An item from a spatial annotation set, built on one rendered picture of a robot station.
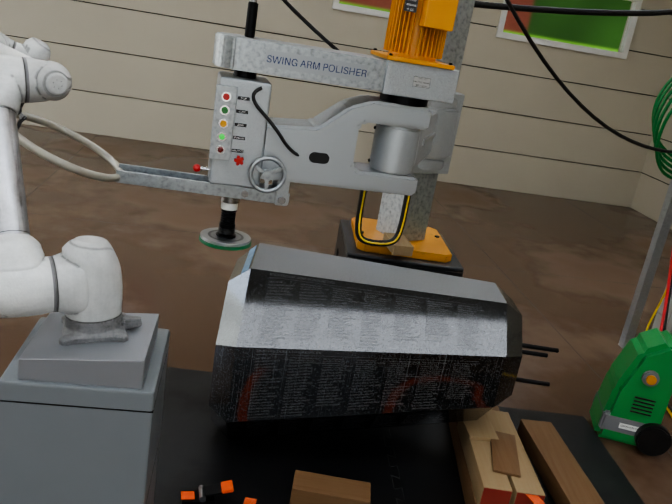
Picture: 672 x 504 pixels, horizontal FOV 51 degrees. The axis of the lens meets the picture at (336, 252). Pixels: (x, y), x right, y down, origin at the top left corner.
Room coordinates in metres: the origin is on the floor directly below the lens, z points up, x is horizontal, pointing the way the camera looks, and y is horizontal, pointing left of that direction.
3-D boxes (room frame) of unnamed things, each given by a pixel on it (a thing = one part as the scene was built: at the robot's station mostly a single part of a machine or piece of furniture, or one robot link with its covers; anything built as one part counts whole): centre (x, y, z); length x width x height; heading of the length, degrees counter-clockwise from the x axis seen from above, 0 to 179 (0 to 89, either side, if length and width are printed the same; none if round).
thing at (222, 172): (2.85, 0.39, 1.32); 0.36 x 0.22 x 0.45; 104
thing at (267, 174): (2.75, 0.32, 1.20); 0.15 x 0.10 x 0.15; 104
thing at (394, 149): (2.99, -0.17, 1.34); 0.19 x 0.19 x 0.20
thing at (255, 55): (2.92, 0.13, 1.61); 0.96 x 0.25 x 0.17; 104
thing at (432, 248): (3.63, -0.32, 0.76); 0.49 x 0.49 x 0.05; 6
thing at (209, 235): (2.83, 0.47, 0.87); 0.21 x 0.21 x 0.01
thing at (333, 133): (2.92, 0.09, 1.30); 0.74 x 0.23 x 0.49; 104
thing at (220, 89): (2.71, 0.51, 1.37); 0.08 x 0.03 x 0.28; 104
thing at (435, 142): (3.43, -0.27, 1.36); 0.74 x 0.34 x 0.25; 167
